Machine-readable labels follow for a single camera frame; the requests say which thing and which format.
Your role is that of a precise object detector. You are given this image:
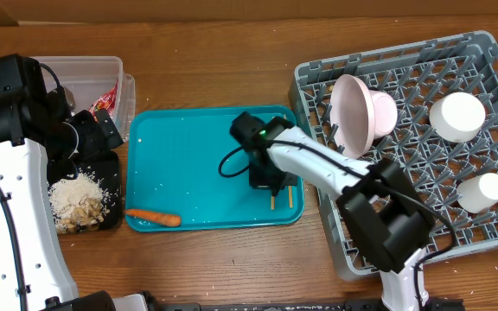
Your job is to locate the red foil snack wrapper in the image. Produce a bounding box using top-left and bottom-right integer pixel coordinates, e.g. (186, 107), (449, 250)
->
(89, 83), (118, 117)

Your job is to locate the orange carrot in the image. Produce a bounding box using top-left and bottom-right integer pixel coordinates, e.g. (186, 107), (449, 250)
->
(124, 209), (182, 227)

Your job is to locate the pink round plate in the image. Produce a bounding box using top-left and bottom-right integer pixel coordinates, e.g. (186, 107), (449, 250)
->
(329, 74), (374, 159)

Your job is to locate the white small bowl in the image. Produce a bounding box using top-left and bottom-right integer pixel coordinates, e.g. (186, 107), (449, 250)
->
(429, 92), (486, 143)

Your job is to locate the white cup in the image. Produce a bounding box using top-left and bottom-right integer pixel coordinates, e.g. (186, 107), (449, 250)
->
(456, 173), (498, 213)

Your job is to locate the pink bowl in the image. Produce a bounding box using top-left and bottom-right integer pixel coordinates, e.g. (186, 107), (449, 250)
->
(370, 91), (398, 139)

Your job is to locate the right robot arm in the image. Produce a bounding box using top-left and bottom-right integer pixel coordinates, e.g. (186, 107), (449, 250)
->
(230, 111), (435, 310)

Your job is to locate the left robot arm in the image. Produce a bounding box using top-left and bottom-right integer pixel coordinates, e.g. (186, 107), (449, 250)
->
(0, 54), (123, 310)

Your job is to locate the black waste tray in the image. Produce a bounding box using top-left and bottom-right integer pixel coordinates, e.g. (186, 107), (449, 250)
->
(48, 151), (123, 233)

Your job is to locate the clear plastic waste bin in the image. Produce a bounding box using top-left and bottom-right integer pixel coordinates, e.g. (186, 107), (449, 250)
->
(0, 55), (136, 143)

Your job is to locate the grey dishwasher rack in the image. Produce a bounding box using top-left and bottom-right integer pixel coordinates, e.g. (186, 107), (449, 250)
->
(289, 31), (498, 257)

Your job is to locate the food scraps and rice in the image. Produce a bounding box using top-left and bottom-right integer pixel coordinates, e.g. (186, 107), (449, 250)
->
(48, 171), (110, 234)

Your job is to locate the teal plastic tray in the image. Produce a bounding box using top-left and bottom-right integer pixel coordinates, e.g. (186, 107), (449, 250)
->
(124, 105), (304, 231)

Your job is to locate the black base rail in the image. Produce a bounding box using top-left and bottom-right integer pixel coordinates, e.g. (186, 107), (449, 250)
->
(114, 291), (466, 311)

